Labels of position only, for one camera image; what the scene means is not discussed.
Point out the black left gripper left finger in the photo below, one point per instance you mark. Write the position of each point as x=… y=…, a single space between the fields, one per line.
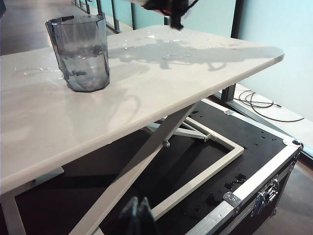
x=129 y=220

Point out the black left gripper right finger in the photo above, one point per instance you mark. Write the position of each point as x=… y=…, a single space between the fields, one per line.
x=146 y=222

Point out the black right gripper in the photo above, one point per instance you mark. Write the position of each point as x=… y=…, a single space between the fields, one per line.
x=159 y=5

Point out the grey transparent faceted mug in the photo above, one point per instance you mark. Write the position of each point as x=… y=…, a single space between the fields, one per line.
x=83 y=61

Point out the white folding lift table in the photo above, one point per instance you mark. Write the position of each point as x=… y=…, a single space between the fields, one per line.
x=146 y=156

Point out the chrome case butterfly latch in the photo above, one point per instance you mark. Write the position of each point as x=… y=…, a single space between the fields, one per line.
x=266 y=195

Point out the black flight case aluminium edges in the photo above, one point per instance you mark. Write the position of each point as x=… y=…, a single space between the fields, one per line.
x=244 y=159

